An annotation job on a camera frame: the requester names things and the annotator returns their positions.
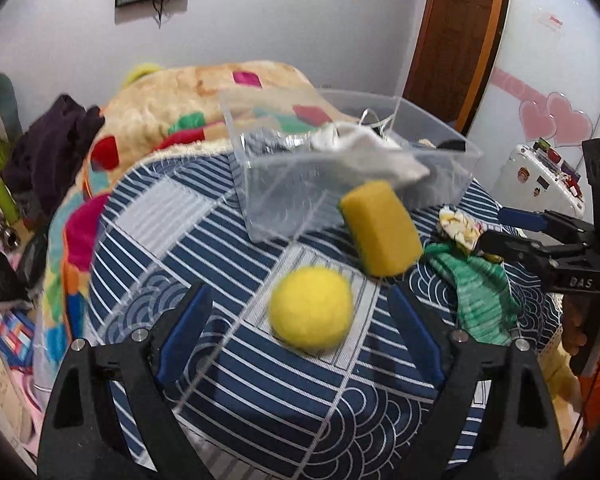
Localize red white wall label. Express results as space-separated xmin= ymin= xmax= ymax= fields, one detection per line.
xmin=535 ymin=10 xmax=566 ymax=34

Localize beige plush patchwork blanket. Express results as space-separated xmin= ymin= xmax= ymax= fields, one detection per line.
xmin=32 ymin=61 xmax=333 ymax=396

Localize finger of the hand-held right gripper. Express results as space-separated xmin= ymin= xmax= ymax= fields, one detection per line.
xmin=479 ymin=229 xmax=561 ymax=275
xmin=496 ymin=206 xmax=596 ymax=248

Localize clear plastic box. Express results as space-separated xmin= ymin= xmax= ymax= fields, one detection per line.
xmin=219 ymin=86 xmax=483 ymax=243

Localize green knitted sock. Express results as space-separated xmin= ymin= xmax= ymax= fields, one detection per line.
xmin=424 ymin=242 xmax=523 ymax=346

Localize teal chair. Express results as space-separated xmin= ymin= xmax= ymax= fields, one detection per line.
xmin=0 ymin=72 xmax=23 ymax=142

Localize black bag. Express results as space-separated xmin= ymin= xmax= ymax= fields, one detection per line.
xmin=0 ymin=245 xmax=37 ymax=307

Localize yellow sponge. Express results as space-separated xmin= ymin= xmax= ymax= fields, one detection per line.
xmin=340 ymin=181 xmax=425 ymax=278

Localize pale yellow cloth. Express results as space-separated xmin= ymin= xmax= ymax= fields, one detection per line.
xmin=539 ymin=345 xmax=583 ymax=413

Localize pink heart wall stickers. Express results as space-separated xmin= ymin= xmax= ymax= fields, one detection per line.
xmin=519 ymin=91 xmax=595 ymax=148

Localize white cloth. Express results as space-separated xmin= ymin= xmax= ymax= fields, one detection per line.
xmin=312 ymin=122 xmax=431 ymax=192

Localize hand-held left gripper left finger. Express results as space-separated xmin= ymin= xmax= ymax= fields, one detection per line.
xmin=36 ymin=282 xmax=216 ymax=480

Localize floral cloth scrunchie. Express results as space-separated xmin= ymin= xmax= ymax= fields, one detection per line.
xmin=439 ymin=207 xmax=503 ymax=263

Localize colourful printed box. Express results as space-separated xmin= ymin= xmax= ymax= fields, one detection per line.
xmin=0 ymin=305 xmax=35 ymax=367

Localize person's right hand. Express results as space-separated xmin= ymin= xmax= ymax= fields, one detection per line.
xmin=560 ymin=296 xmax=588 ymax=361

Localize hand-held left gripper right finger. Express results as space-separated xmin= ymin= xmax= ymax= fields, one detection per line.
xmin=387 ymin=284 xmax=566 ymax=480

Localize yellow felt ball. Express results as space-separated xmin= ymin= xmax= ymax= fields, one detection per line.
xmin=269 ymin=266 xmax=354 ymax=357

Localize dark purple clothing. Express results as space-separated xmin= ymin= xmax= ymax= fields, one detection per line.
xmin=2 ymin=94 xmax=106 ymax=211

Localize blue striped bedspread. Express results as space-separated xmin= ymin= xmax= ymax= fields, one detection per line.
xmin=82 ymin=152 xmax=563 ymax=480

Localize brown wooden door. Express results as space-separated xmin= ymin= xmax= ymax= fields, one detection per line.
xmin=402 ymin=0 xmax=511 ymax=133

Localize grey silver cloth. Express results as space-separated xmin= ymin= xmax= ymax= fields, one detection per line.
xmin=244 ymin=127 xmax=322 ymax=157

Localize white suitcase with stickers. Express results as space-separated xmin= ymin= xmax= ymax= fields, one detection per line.
xmin=500 ymin=144 xmax=588 ymax=218

